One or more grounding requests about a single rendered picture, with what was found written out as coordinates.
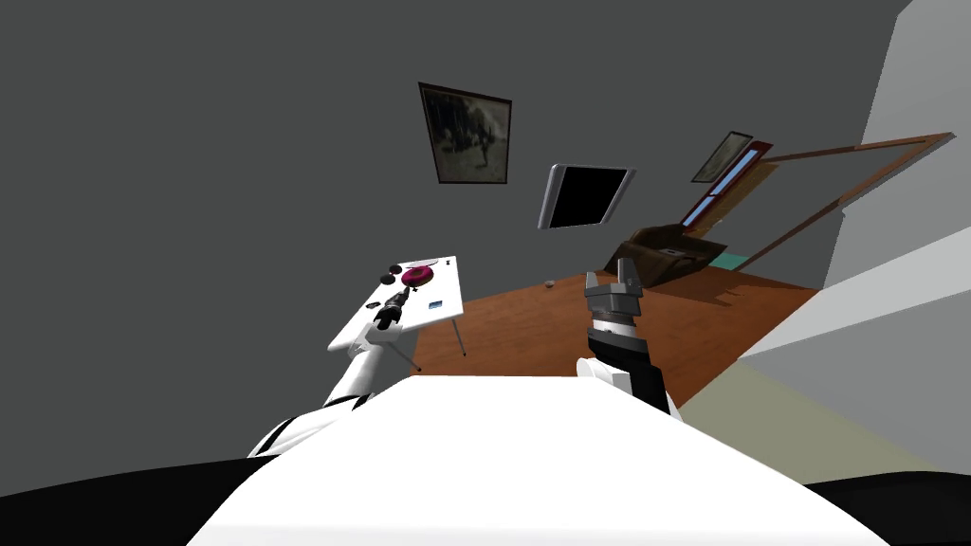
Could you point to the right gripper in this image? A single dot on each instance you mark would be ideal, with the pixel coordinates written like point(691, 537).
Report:
point(614, 305)

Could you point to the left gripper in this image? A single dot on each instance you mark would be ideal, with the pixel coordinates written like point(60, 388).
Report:
point(403, 296)

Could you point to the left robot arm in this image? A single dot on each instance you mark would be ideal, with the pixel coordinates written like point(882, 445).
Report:
point(356, 375)

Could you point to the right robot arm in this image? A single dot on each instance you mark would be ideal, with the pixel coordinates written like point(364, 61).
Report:
point(631, 365)

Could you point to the white table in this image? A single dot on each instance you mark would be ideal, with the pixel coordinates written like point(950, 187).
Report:
point(436, 292)

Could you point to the brown armchair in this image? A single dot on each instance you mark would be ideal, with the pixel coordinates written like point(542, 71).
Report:
point(667, 256)

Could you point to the teal floor mat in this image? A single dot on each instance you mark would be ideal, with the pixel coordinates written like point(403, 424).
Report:
point(728, 262)

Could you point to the red door with windows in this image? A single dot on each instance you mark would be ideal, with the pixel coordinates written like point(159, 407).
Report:
point(728, 182)

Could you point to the small framed picture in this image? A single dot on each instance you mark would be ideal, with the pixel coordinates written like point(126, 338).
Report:
point(721, 158)

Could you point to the dark framed picture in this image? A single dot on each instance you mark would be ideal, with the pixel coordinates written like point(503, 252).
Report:
point(469, 135)

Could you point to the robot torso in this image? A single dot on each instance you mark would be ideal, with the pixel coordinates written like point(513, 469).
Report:
point(531, 470)

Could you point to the black wall television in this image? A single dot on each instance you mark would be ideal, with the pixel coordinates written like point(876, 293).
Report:
point(588, 197)

